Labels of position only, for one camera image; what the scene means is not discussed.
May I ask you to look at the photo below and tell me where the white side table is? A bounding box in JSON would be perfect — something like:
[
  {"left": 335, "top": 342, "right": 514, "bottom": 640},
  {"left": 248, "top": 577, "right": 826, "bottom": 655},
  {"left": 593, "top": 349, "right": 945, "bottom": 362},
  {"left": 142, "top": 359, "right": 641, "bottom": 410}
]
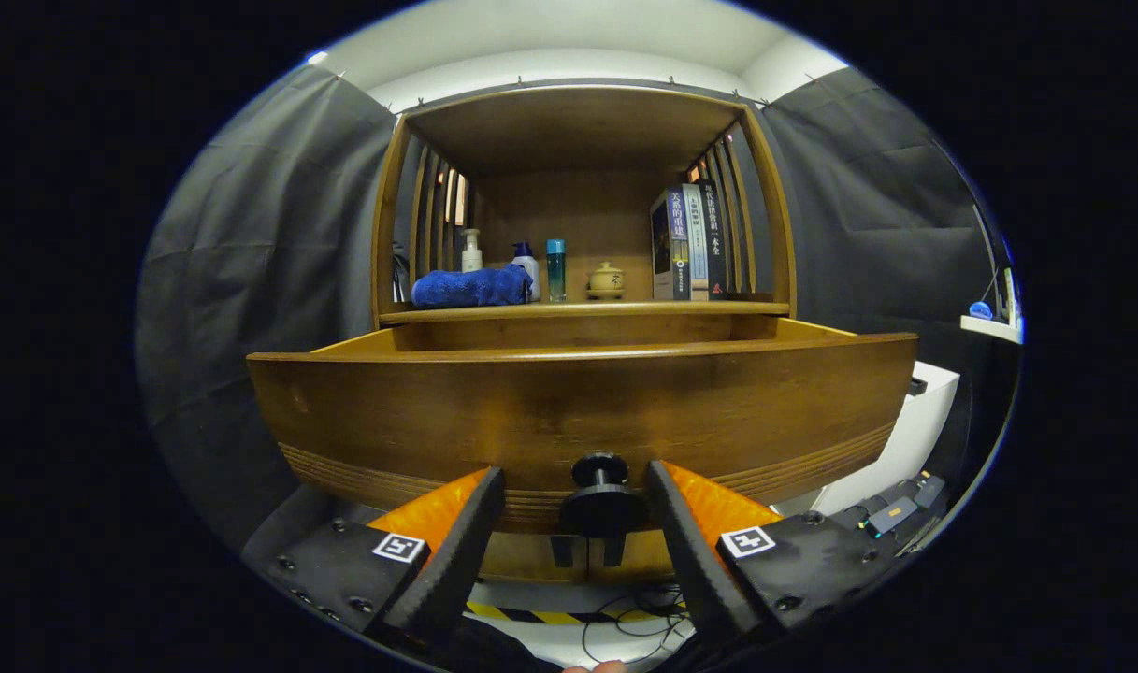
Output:
[{"left": 812, "top": 362, "right": 960, "bottom": 515}]

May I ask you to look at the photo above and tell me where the black cable tangle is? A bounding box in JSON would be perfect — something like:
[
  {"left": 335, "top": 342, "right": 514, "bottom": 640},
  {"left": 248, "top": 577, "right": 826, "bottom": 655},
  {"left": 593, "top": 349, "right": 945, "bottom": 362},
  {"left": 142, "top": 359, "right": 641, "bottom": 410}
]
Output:
[{"left": 583, "top": 584, "right": 697, "bottom": 665}]

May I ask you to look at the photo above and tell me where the beige lidded teacup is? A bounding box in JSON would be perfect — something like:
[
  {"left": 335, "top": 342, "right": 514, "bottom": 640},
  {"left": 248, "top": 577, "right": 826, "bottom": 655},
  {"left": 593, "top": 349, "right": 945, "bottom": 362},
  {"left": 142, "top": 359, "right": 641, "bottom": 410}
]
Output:
[{"left": 586, "top": 261, "right": 627, "bottom": 301}]

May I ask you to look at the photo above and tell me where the grey book with blue spine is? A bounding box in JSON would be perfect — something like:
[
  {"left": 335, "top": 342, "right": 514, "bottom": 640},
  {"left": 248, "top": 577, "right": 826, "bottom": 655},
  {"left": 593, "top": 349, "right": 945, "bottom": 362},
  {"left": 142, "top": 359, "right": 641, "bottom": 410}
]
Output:
[{"left": 651, "top": 187, "right": 693, "bottom": 301}]

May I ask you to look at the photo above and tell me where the wooden cabinet door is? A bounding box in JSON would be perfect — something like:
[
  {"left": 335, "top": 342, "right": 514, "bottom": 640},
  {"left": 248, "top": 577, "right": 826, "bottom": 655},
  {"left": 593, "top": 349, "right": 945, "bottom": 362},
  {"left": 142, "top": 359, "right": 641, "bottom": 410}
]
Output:
[
  {"left": 481, "top": 533, "right": 589, "bottom": 583},
  {"left": 587, "top": 535, "right": 676, "bottom": 582}
]

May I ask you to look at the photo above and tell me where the white shelf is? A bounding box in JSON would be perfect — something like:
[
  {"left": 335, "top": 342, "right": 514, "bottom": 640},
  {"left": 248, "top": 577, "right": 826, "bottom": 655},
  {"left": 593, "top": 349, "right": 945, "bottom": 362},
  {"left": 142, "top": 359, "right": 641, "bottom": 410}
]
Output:
[{"left": 961, "top": 314, "right": 1024, "bottom": 345}]

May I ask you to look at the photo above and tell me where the wooden drawer with black knob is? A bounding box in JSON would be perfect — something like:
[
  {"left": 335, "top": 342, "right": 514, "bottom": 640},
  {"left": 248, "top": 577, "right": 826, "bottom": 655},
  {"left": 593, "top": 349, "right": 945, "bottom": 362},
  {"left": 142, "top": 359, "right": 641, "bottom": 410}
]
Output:
[{"left": 246, "top": 316, "right": 920, "bottom": 541}]

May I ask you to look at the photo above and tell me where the white spine book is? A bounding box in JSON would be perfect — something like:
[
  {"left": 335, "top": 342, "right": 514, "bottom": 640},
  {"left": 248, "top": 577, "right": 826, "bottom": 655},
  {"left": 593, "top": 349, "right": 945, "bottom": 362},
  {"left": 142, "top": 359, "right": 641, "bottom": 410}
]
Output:
[{"left": 683, "top": 183, "right": 711, "bottom": 301}]

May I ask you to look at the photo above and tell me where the blue towel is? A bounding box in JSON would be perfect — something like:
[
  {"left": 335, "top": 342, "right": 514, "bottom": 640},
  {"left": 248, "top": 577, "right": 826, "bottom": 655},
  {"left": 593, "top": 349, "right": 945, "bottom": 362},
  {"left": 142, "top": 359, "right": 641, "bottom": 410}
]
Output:
[{"left": 410, "top": 265, "right": 535, "bottom": 310}]

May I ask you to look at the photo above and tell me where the white lotion bottle blue cap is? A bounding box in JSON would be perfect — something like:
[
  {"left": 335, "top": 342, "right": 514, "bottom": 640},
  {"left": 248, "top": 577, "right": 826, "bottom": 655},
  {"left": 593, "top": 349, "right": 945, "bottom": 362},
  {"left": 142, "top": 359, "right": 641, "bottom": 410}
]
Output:
[{"left": 512, "top": 242, "right": 541, "bottom": 302}]

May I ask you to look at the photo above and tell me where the wooden cabinet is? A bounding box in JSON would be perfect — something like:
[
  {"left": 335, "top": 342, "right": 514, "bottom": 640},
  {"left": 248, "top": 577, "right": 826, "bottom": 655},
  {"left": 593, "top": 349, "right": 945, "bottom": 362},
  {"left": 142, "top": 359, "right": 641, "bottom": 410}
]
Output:
[{"left": 246, "top": 84, "right": 920, "bottom": 585}]

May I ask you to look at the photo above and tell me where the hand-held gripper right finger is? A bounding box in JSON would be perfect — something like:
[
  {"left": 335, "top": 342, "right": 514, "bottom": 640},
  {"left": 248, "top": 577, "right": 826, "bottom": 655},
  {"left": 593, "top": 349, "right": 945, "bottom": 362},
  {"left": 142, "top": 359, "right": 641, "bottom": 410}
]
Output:
[{"left": 645, "top": 458, "right": 906, "bottom": 651}]

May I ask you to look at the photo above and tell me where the black book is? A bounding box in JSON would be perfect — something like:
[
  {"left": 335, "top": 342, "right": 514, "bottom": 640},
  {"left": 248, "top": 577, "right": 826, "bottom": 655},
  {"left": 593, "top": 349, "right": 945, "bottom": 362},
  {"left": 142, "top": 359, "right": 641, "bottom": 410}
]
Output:
[{"left": 699, "top": 179, "right": 730, "bottom": 300}]

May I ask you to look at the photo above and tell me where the black power strip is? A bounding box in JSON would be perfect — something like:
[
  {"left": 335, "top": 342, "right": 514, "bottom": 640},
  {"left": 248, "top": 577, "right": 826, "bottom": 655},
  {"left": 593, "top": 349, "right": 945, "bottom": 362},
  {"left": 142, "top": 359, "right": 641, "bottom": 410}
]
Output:
[{"left": 828, "top": 472, "right": 950, "bottom": 548}]

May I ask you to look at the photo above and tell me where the wooden countertop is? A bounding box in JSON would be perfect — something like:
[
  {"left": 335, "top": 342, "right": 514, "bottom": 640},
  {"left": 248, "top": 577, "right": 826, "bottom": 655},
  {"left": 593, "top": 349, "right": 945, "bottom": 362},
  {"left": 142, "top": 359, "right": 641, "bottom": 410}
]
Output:
[{"left": 379, "top": 290, "right": 792, "bottom": 326}]

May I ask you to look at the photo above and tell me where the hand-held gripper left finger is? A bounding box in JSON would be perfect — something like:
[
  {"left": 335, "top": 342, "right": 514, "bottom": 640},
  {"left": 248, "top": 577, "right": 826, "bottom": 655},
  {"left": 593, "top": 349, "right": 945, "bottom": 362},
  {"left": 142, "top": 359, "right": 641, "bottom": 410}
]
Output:
[{"left": 246, "top": 465, "right": 507, "bottom": 655}]

